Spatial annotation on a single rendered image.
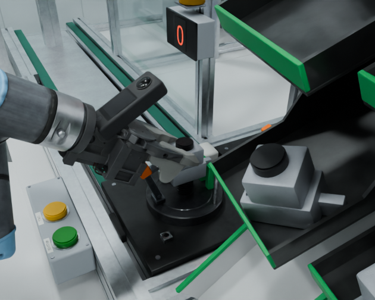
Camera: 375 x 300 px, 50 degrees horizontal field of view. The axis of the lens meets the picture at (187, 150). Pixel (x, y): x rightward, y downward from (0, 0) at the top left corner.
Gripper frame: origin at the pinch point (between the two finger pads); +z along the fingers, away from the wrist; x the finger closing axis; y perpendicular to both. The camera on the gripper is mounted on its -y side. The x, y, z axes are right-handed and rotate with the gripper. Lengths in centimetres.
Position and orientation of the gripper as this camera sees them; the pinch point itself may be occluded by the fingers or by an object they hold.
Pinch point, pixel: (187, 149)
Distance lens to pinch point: 66.9
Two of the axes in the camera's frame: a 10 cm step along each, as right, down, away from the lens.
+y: -5.0, 8.3, 2.4
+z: 7.2, 2.5, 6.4
